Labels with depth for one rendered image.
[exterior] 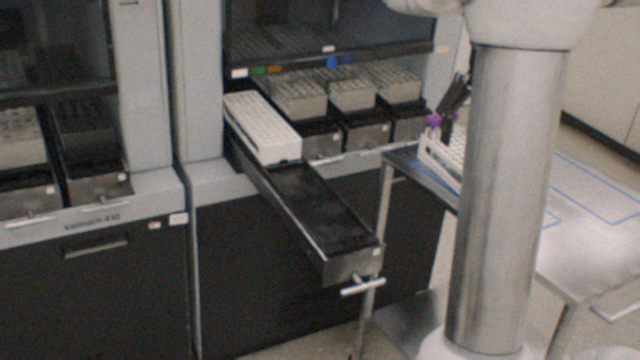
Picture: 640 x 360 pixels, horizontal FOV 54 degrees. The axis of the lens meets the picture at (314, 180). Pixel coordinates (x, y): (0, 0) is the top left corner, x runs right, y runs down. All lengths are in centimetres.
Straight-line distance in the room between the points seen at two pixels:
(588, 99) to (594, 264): 248
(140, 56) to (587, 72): 277
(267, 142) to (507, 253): 83
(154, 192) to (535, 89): 103
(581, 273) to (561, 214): 20
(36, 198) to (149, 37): 43
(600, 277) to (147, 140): 104
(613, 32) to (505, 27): 295
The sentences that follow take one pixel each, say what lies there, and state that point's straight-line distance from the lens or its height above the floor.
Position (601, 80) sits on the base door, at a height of 34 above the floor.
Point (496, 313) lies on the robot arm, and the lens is 79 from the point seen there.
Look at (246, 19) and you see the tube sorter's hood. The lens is 150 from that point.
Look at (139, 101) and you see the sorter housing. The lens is 151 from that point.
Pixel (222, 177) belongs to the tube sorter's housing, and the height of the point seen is 73.
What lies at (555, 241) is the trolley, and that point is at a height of 82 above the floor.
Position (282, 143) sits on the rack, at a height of 86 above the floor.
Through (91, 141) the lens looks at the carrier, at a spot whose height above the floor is 85.
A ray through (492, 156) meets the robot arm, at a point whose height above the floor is 124.
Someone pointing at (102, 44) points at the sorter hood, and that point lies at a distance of 143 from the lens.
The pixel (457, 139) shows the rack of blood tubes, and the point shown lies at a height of 88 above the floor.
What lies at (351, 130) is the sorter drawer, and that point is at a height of 80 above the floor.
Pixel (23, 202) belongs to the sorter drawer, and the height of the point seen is 78.
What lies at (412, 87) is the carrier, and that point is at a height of 86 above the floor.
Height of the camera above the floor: 157
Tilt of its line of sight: 32 degrees down
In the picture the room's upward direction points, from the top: 4 degrees clockwise
